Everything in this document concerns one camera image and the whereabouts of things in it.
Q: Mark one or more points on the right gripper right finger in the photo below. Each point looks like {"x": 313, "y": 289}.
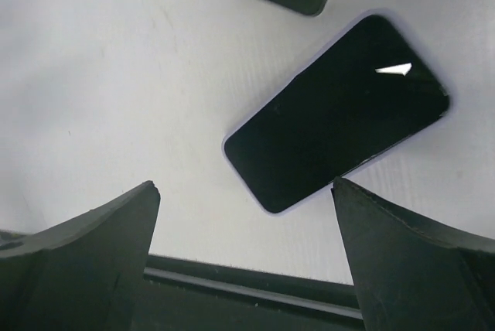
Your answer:
{"x": 411, "y": 272}

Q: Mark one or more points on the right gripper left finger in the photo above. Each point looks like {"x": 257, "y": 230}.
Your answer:
{"x": 82, "y": 274}

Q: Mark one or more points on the lilac case phone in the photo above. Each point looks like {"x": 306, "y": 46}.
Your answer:
{"x": 365, "y": 93}

